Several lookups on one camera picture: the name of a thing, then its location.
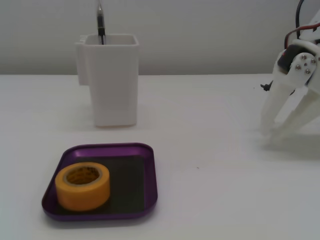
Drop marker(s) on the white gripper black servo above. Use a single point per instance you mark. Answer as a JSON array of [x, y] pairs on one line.
[[301, 65]]

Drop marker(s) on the yellow masking tape roll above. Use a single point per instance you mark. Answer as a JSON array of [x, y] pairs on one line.
[[83, 195]]

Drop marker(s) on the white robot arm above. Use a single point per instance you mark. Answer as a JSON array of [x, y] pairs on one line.
[[312, 27]]

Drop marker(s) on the purple metal tray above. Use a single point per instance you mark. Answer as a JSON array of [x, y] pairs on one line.
[[150, 180]]

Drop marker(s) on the white plastic pen holder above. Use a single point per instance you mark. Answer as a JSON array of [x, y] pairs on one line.
[[113, 85]]

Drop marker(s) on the black ballpoint pen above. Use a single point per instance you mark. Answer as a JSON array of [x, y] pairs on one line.
[[100, 22]]

